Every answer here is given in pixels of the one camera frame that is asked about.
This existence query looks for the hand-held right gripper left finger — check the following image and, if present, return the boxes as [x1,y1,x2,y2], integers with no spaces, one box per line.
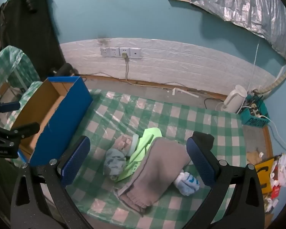
[11,135,93,229]

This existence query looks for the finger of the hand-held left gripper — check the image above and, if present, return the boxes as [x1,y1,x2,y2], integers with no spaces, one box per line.
[0,100,21,122]
[0,122,40,140]

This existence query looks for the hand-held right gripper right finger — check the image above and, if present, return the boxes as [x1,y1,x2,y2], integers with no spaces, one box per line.
[181,131,265,229]

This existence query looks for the light blue soft cloth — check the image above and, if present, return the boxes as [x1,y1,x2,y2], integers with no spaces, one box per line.
[103,148,127,181]

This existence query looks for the blue cardboard box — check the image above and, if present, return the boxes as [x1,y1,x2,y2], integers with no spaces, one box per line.
[8,76,93,167]

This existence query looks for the grey-brown towel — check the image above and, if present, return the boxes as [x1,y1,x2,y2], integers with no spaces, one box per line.
[118,137,191,211]

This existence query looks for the black cloth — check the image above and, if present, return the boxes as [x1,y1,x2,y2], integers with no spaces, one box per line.
[198,132,215,148]

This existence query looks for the white and blue socks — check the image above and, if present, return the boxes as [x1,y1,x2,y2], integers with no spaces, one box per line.
[174,170,200,196]

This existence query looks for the green checked cover cloth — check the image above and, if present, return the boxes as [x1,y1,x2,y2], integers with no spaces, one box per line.
[0,46,42,129]

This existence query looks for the pink cloth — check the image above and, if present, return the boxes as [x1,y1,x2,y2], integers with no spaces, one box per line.
[114,135,134,155]

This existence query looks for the brown crumpled paper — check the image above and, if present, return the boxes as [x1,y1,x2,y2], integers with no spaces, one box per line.
[247,150,263,165]

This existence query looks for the lime green cloth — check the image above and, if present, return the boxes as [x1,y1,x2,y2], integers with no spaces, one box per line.
[117,127,162,183]

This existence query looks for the green checked tablecloth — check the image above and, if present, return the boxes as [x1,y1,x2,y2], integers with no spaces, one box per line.
[62,89,248,229]

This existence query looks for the yellow sign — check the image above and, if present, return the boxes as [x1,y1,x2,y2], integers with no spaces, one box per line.
[254,156,276,194]

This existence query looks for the black round device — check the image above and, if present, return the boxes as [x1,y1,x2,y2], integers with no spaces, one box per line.
[50,63,74,77]

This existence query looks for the teal plastic basket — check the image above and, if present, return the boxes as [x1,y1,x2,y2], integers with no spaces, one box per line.
[239,94,270,126]

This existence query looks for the white electric kettle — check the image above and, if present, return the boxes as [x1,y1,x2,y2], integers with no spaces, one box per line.
[216,85,248,114]

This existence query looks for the white plastic strip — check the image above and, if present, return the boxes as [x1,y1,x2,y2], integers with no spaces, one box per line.
[173,88,198,98]

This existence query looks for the black hanging jacket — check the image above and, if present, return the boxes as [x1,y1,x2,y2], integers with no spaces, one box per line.
[0,0,65,77]

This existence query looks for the red packet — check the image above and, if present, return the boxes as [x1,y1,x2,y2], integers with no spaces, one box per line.
[270,184,280,199]

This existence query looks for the white plastic bag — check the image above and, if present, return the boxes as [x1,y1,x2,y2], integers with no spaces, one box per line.
[270,154,286,186]

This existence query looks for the silver foil curtain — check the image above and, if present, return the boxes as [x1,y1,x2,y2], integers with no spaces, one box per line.
[190,0,286,65]

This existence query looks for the white power cable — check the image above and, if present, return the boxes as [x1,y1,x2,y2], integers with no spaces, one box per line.
[260,114,286,155]

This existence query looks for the grey plug cable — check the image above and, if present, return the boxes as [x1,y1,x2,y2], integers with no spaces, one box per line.
[121,52,134,84]

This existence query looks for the thin white cord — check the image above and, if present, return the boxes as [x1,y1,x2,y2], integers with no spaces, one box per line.
[247,38,260,93]

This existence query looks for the wrapped hose pipe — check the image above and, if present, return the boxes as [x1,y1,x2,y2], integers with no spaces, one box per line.
[260,60,286,98]

